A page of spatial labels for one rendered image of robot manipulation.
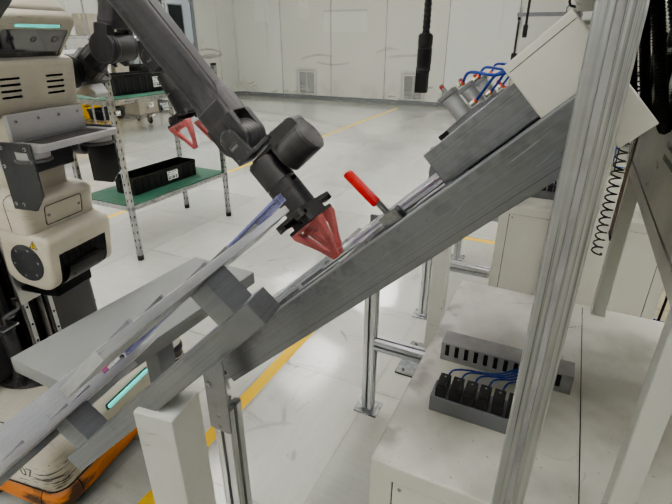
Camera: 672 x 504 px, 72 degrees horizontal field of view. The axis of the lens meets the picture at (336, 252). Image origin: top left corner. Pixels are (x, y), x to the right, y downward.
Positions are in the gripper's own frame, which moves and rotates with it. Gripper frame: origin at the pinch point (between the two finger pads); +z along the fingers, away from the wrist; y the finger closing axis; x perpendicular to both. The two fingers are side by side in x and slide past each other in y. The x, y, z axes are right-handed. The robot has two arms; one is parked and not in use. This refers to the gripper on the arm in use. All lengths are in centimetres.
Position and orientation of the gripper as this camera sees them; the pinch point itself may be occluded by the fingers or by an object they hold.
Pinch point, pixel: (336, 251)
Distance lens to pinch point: 77.9
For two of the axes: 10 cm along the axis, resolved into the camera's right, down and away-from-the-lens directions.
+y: 4.4, -3.8, 8.2
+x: -6.5, 5.0, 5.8
